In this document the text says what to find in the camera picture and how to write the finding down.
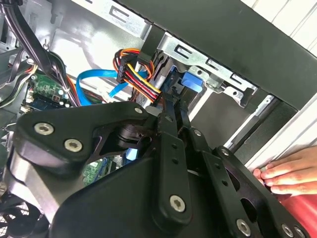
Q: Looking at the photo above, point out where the hard disk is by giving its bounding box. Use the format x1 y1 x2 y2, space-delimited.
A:
146 48 204 112

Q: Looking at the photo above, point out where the person's bare hand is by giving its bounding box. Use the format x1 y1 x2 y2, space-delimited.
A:
252 146 317 196

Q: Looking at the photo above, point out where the blue data wire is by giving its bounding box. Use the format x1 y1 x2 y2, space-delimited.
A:
75 69 152 106

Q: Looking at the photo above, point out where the orange black power wire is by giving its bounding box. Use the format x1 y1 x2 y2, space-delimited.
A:
112 48 164 103

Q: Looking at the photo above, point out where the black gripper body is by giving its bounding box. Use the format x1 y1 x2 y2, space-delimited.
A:
48 155 231 238

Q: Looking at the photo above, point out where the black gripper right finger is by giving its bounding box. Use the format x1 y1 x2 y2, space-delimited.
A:
172 97 308 238

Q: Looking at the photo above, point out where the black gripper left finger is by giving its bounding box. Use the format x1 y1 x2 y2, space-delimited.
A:
12 93 193 226

